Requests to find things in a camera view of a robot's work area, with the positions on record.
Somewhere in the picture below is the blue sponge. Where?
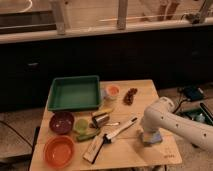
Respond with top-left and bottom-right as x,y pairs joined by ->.
140,132 -> 163,146

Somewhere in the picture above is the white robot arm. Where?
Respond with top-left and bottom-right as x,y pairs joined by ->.
141,97 -> 213,153

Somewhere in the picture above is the green plastic tray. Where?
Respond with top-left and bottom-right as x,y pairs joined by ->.
47,75 -> 101,111

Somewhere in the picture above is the metal spoon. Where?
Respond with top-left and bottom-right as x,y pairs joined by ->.
89,121 -> 121,129

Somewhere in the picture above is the brown dried food piece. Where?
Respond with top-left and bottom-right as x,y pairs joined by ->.
123,88 -> 138,105

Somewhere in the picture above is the green bin with items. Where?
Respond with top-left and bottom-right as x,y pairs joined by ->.
178,103 -> 213,126

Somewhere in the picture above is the yellow banana toy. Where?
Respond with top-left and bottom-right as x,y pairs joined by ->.
92,108 -> 113,116

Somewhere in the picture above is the dark blue device on floor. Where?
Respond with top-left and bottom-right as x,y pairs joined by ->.
179,86 -> 204,102

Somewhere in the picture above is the metal cup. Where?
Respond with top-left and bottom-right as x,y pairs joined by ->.
92,113 -> 110,128

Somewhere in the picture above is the white cup orange inside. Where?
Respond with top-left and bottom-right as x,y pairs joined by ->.
105,85 -> 119,100

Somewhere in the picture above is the wooden block tool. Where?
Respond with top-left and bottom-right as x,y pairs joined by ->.
83,136 -> 104,164

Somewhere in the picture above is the green pepper toy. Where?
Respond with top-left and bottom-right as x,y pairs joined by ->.
76,130 -> 101,142

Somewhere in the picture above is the small green cup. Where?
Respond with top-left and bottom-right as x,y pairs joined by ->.
74,119 -> 88,134

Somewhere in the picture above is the purple bowl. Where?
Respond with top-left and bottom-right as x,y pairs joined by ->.
49,112 -> 74,135

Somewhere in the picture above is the orange bowl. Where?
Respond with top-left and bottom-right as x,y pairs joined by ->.
43,136 -> 74,169

